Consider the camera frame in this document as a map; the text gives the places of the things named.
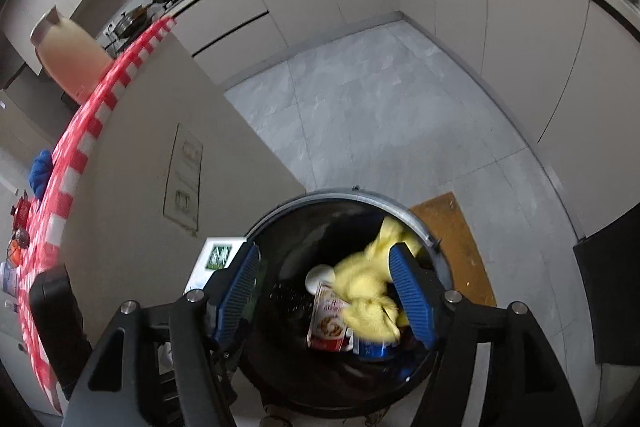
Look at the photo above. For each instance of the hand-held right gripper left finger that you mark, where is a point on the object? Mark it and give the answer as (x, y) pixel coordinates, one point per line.
(237, 294)

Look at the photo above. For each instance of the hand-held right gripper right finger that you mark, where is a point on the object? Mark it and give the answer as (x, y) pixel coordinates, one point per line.
(411, 294)

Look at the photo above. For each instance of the yellow cloth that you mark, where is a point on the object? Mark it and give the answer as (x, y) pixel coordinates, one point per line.
(360, 279)

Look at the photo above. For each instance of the blue paper cup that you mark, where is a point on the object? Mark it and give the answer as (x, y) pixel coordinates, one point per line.
(372, 348)

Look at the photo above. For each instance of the black round trash bin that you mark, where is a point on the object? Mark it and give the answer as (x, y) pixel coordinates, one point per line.
(295, 247)

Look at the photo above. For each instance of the red paper cup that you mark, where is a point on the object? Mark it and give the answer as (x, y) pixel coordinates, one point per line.
(320, 278)

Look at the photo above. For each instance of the red white snack packet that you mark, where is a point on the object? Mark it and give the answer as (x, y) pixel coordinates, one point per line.
(330, 322)

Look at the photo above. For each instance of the brown floor mat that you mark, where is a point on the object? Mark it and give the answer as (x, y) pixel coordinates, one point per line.
(452, 247)

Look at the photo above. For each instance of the small red object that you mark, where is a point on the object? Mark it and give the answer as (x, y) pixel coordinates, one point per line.
(21, 211)

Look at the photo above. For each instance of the socket panel on table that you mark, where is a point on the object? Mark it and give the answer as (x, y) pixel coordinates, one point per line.
(182, 179)

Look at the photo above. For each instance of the crumpled blue cloth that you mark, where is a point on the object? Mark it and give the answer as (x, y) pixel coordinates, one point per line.
(40, 172)

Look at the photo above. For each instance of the red white checkered tablecloth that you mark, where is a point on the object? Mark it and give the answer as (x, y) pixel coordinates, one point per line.
(65, 167)

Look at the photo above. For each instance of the beige table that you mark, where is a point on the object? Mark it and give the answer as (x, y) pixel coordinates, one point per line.
(150, 117)

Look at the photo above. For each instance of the pink thermos jug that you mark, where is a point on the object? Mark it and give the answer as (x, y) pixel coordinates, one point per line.
(70, 57)

